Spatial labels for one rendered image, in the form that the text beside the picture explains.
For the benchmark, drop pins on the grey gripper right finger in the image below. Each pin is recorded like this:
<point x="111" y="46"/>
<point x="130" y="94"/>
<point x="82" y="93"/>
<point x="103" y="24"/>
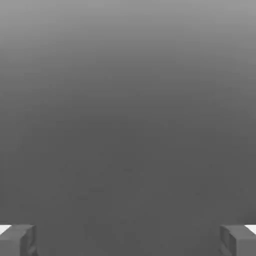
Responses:
<point x="240" y="243"/>

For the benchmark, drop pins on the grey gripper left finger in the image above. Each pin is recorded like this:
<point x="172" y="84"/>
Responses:
<point x="16" y="242"/>

